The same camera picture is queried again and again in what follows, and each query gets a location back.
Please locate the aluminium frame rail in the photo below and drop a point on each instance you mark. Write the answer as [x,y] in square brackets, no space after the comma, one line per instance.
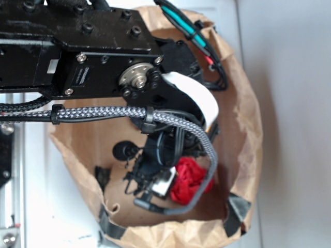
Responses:
[12,196]

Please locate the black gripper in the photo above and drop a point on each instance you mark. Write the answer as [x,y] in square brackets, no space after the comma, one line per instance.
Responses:
[161,151]

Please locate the red paper ball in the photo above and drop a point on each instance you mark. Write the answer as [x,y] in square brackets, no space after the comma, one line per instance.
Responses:
[190,173]

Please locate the brown paper bag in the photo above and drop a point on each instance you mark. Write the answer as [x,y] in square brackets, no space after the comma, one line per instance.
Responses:
[221,215]

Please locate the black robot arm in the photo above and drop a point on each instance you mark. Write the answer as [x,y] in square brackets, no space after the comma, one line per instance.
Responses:
[92,62]

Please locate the black metal bracket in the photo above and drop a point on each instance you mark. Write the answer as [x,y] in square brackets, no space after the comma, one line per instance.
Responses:
[7,140]

